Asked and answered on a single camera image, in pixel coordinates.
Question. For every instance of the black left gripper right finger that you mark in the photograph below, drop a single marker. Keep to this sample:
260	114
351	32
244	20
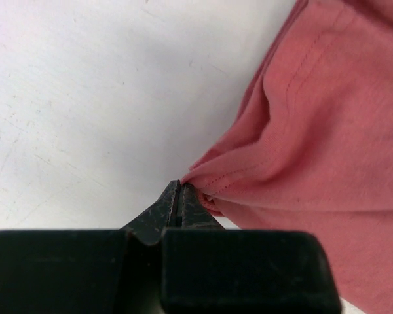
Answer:
191	213

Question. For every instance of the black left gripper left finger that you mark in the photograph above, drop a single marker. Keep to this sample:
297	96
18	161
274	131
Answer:
148	226

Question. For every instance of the pink t-shirt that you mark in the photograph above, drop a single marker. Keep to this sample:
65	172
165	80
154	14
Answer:
312	145

